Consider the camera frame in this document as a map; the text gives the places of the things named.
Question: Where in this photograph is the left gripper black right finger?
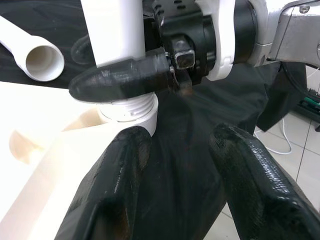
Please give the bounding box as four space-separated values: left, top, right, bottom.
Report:
208 123 320 240

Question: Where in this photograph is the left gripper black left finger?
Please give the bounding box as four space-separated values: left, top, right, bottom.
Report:
53 124 154 240

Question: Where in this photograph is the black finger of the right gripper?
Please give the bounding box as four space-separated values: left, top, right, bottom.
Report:
70 34 97 65
67 53 176 105

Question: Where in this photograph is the white plastic table leg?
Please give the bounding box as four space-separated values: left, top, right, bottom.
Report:
79 0 156 121
0 14 66 82

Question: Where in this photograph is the white plastic children table top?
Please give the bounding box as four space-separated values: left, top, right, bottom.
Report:
0 81 159 240

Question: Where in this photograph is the black tablecloth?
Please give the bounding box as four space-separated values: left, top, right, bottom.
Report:
0 0 309 240

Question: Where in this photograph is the black green equipment case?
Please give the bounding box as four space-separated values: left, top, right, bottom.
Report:
294 86 320 132

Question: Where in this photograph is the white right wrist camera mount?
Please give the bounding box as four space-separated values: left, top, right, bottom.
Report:
194 0 237 82

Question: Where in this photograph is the white floor cable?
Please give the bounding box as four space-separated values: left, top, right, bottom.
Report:
266 66 320 155

